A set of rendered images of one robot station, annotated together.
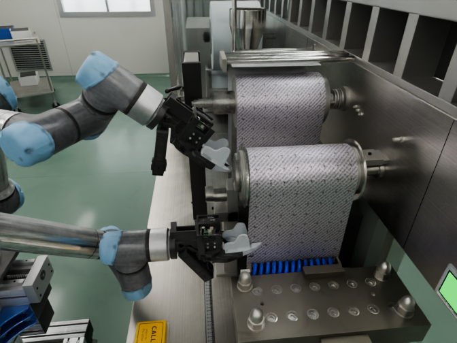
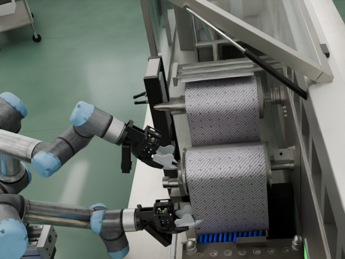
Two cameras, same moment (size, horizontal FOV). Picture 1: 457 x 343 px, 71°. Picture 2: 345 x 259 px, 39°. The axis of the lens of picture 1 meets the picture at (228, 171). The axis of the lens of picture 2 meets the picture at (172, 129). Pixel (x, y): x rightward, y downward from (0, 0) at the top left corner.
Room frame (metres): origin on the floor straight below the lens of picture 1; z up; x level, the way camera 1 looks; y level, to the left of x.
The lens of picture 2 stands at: (-0.49, -0.33, 2.24)
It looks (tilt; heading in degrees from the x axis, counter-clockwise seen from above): 35 degrees down; 16
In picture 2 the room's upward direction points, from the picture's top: 11 degrees counter-clockwise
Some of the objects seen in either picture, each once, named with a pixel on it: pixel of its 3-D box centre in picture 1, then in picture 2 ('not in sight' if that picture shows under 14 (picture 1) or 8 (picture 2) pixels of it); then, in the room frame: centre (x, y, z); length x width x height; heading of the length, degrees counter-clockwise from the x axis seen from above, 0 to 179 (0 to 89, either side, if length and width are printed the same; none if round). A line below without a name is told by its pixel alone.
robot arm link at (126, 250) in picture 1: (127, 248); (109, 222); (0.53, 0.23, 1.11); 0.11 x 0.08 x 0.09; 95
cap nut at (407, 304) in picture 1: (407, 304); not in sight; (0.42, -0.37, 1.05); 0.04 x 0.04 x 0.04
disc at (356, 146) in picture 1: (349, 169); (268, 165); (0.64, -0.29, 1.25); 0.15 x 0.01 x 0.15; 5
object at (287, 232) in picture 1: (296, 234); (230, 214); (0.57, -0.16, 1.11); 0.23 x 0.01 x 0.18; 95
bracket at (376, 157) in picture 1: (371, 156); (283, 155); (0.65, -0.33, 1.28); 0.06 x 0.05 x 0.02; 95
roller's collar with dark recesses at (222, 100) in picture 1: (224, 102); (179, 105); (0.87, 0.01, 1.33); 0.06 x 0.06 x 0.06; 5
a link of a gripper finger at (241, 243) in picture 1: (243, 242); (188, 219); (0.54, -0.03, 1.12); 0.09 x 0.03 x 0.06; 94
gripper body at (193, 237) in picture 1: (196, 239); (156, 216); (0.55, 0.07, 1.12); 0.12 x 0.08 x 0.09; 95
